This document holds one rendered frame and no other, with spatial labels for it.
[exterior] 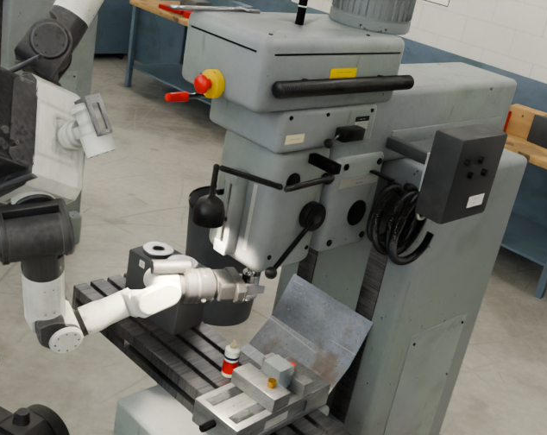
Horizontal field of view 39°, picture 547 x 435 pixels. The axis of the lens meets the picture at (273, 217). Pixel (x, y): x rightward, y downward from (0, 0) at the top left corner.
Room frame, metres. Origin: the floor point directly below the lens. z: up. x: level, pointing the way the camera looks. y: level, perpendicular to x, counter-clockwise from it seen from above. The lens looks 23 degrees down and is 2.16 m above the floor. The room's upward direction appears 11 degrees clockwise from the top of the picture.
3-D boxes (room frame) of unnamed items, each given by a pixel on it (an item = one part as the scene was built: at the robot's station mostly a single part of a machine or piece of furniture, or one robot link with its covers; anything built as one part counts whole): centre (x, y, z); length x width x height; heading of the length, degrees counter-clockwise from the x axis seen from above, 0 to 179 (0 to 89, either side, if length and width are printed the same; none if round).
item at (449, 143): (1.79, -0.42, 1.62); 0.20 x 0.09 x 0.21; 138
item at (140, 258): (2.05, 0.27, 1.03); 0.22 x 0.12 x 0.20; 56
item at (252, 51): (1.80, 0.02, 1.81); 0.47 x 0.26 x 0.16; 138
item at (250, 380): (1.64, -0.05, 1.02); 0.15 x 0.06 x 0.04; 51
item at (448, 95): (2.16, -0.30, 1.66); 0.80 x 0.23 x 0.20; 138
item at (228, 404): (1.66, -0.07, 0.98); 0.35 x 0.15 x 0.11; 141
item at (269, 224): (1.79, 0.02, 1.47); 0.21 x 0.19 x 0.32; 48
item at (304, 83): (1.71, -0.10, 1.79); 0.45 x 0.04 x 0.04; 138
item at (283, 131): (1.82, 0.00, 1.68); 0.34 x 0.24 x 0.10; 138
